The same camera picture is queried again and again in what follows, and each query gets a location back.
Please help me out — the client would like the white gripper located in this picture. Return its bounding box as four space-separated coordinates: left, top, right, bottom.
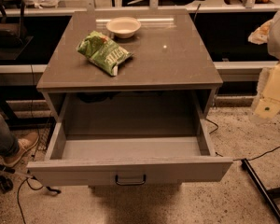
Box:
249 61 280 124

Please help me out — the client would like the grey top drawer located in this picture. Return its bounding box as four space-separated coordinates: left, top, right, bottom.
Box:
28 91 232 186

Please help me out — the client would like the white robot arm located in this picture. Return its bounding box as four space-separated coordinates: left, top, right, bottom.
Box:
248 9 280 123

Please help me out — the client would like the grey drawer cabinet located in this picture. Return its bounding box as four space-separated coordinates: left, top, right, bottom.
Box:
35 8 224 137

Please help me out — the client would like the black metal stand leg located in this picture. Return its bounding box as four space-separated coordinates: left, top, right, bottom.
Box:
241 159 280 224

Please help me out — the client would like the white paper bowl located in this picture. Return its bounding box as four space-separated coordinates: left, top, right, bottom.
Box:
106 17 141 38

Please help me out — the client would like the green chip bag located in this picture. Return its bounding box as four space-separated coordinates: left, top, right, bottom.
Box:
77 31 132 77

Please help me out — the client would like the tan shoe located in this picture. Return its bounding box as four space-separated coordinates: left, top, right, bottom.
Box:
4 132 39 168

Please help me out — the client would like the person leg in jeans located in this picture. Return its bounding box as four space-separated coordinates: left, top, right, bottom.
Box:
0 114 20 157

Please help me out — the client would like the black chair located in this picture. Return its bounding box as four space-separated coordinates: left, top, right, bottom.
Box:
0 0 32 61

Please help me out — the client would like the black floor cable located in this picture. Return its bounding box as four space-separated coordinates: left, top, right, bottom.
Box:
204 118 280 162

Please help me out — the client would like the black top drawer handle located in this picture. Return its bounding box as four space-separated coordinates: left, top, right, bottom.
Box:
115 175 147 186

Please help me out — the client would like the black cable left floor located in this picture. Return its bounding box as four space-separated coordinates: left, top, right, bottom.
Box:
16 175 62 224

